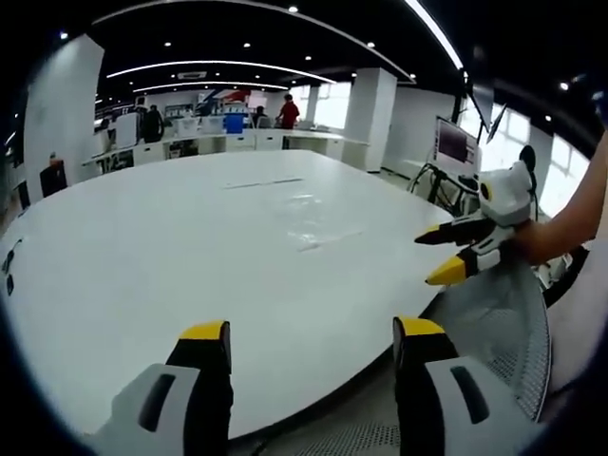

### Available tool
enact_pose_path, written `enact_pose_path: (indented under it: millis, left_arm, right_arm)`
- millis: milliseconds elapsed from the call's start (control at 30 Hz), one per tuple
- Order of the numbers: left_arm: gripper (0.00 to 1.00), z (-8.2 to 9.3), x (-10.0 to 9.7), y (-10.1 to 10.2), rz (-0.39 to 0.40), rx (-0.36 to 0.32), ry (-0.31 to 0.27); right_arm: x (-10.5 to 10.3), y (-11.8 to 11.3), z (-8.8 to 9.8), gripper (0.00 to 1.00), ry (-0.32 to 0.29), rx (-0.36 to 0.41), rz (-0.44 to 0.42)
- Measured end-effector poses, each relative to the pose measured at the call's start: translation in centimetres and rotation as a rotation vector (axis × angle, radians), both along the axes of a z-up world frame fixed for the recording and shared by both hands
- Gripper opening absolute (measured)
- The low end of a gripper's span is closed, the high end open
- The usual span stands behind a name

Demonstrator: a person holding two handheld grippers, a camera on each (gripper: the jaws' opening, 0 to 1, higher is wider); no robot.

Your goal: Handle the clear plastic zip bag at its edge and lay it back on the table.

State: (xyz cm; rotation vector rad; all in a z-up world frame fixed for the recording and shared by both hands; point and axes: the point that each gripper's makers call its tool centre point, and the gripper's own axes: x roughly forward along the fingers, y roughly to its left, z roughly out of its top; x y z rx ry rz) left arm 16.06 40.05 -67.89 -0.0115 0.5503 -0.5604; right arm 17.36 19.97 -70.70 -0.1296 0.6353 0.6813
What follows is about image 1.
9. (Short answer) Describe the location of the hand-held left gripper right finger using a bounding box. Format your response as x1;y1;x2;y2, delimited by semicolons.
391;315;528;456

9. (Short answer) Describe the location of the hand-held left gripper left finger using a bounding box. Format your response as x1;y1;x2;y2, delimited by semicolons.
89;320;235;456

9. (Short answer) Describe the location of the clear food packaging bag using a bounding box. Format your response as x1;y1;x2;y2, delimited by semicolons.
277;191;334;224
286;226;367;254

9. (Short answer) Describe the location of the grey mesh office chair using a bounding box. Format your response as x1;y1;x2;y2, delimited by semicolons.
420;256;553;424

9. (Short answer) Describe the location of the computer monitor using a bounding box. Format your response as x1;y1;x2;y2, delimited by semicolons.
434;116;482;168

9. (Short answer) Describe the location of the black chair armrest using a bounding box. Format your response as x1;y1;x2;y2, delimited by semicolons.
541;245;591;308

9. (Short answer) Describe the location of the long ceiling light strip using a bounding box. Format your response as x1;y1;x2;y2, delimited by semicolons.
407;0;466;70

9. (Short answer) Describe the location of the white office counter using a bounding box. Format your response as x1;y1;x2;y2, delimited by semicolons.
81;128;344;168

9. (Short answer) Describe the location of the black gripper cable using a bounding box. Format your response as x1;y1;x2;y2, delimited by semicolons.
519;144;541;222

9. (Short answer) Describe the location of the monitor stand with cables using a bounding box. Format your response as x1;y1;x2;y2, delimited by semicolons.
409;161;478;213

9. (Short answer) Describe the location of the black cable on table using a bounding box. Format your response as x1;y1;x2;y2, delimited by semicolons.
1;238;24;296

